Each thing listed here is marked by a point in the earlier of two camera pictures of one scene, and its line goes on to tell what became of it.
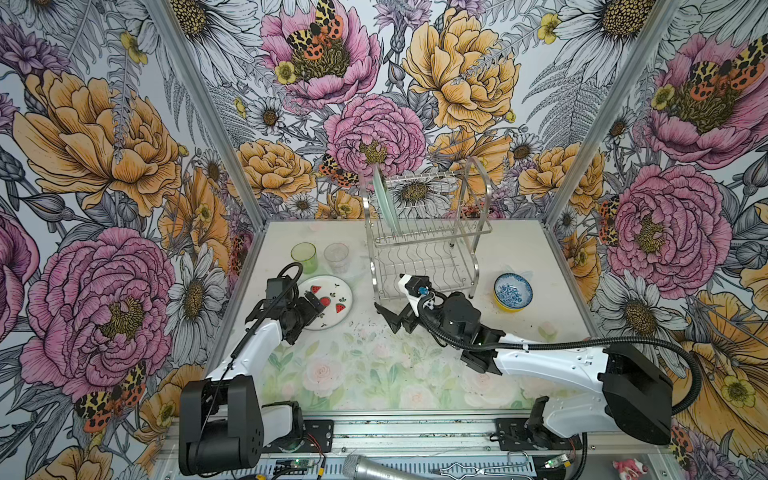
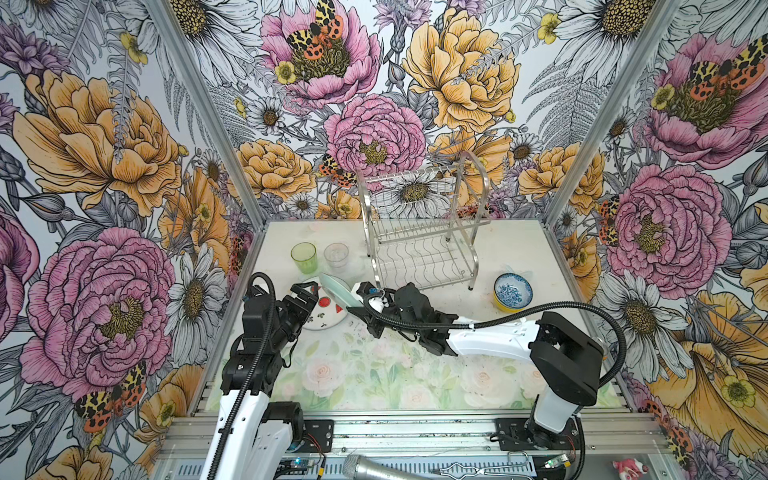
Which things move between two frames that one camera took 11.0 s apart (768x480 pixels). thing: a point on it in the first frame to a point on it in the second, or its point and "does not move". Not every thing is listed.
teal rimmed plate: [385, 200] to [340, 289]
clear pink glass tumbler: [338, 257] does not move
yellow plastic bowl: [507, 308] does not move
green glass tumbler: [306, 253] does not move
